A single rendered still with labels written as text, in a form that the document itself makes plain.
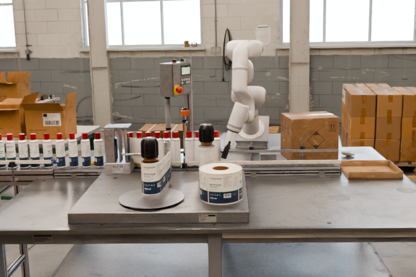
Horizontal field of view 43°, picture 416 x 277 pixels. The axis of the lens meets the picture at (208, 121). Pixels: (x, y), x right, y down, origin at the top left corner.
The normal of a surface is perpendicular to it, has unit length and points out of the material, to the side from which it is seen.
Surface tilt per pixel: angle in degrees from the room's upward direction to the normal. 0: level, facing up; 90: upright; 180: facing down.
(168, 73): 90
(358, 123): 88
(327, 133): 90
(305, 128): 90
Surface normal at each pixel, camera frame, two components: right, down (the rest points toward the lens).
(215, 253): -0.04, 0.18
